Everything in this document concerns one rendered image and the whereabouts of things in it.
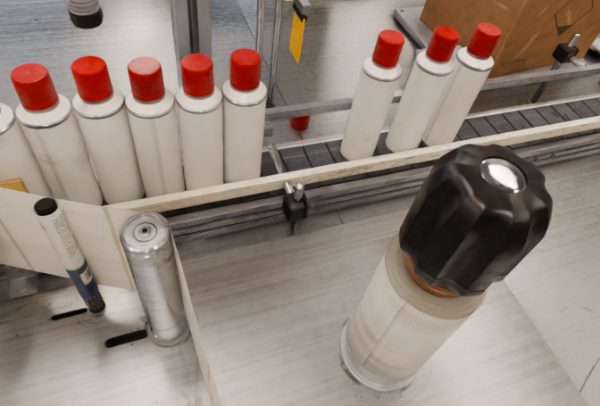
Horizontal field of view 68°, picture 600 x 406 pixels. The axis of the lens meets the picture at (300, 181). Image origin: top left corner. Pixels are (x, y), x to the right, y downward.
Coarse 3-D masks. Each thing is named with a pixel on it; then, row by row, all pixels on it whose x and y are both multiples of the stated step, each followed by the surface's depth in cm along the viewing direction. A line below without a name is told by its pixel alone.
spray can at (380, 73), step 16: (384, 32) 54; (384, 48) 54; (400, 48) 54; (368, 64) 57; (384, 64) 55; (368, 80) 57; (384, 80) 56; (368, 96) 58; (384, 96) 58; (352, 112) 62; (368, 112) 60; (384, 112) 61; (352, 128) 64; (368, 128) 62; (352, 144) 65; (368, 144) 65; (352, 160) 67
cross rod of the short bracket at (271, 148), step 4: (268, 148) 64; (272, 148) 64; (276, 148) 64; (272, 152) 63; (276, 152) 63; (272, 156) 63; (276, 156) 63; (272, 160) 63; (276, 160) 62; (280, 160) 63; (276, 164) 62; (280, 164) 62; (276, 168) 62; (280, 168) 62; (284, 168) 62; (280, 172) 61; (284, 172) 61; (284, 184) 60; (288, 184) 60; (284, 188) 60; (288, 188) 59; (292, 188) 60; (288, 192) 59; (292, 192) 59
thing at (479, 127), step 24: (480, 120) 79; (504, 120) 79; (528, 120) 80; (552, 120) 81; (312, 144) 70; (336, 144) 70; (384, 144) 72; (528, 144) 76; (264, 168) 65; (288, 168) 66; (408, 168) 69; (264, 192) 62; (168, 216) 58
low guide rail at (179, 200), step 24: (576, 120) 76; (456, 144) 69; (480, 144) 70; (504, 144) 72; (312, 168) 62; (336, 168) 62; (360, 168) 64; (384, 168) 66; (192, 192) 57; (216, 192) 57; (240, 192) 59
